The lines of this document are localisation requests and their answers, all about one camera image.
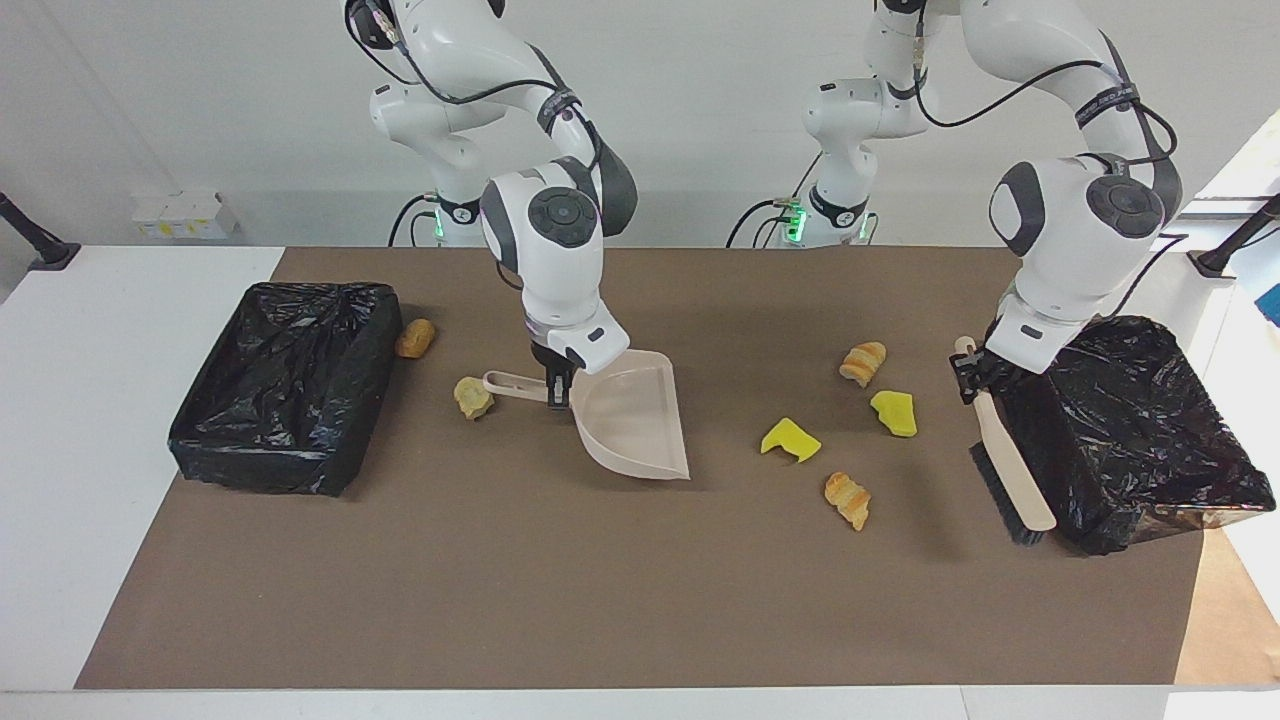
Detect beige plastic dustpan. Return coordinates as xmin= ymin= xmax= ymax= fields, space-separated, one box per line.
xmin=483 ymin=350 xmax=691 ymax=482

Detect yellow sponge block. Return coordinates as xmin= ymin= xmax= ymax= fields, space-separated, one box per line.
xmin=869 ymin=390 xmax=918 ymax=439

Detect beige brush black bristles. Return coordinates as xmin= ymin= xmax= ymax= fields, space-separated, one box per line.
xmin=953 ymin=336 xmax=1058 ymax=547

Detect golden croissant piece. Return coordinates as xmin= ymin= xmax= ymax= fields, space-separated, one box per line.
xmin=823 ymin=472 xmax=873 ymax=532
xmin=838 ymin=341 xmax=888 ymax=389

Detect notched yellow sponge piece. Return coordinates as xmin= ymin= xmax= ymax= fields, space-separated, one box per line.
xmin=760 ymin=417 xmax=823 ymax=464

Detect black bag lined bin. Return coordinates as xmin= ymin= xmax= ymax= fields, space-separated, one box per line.
xmin=994 ymin=316 xmax=1277 ymax=557
xmin=167 ymin=281 xmax=404 ymax=498

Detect pale bread chunk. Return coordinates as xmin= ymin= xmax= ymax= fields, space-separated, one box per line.
xmin=453 ymin=376 xmax=496 ymax=422

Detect brown paper table mat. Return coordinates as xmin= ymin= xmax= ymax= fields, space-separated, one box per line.
xmin=75 ymin=247 xmax=1206 ymax=691

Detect tan paper sheet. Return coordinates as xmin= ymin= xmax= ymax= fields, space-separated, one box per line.
xmin=1175 ymin=525 xmax=1280 ymax=686

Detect black right base cable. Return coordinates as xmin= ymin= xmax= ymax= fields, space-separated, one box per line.
xmin=388 ymin=193 xmax=441 ymax=248

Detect black base cable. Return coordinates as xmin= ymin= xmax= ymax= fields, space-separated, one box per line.
xmin=388 ymin=193 xmax=441 ymax=248
xmin=727 ymin=150 xmax=831 ymax=249

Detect black left base cable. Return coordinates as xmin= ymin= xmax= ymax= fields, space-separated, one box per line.
xmin=727 ymin=150 xmax=831 ymax=249

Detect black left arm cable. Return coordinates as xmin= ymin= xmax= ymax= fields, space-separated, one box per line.
xmin=905 ymin=0 xmax=1191 ymax=321

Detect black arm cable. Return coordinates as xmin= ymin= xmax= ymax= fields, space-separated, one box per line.
xmin=905 ymin=0 xmax=1191 ymax=321
xmin=345 ymin=0 xmax=606 ymax=171

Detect black camera stand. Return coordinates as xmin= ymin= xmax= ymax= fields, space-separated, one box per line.
xmin=1187 ymin=193 xmax=1280 ymax=279
xmin=0 ymin=192 xmax=81 ymax=273

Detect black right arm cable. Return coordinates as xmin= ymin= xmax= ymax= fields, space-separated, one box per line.
xmin=345 ymin=0 xmax=606 ymax=171

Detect white wall socket strip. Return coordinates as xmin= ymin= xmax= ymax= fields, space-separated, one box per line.
xmin=130 ymin=190 xmax=241 ymax=241

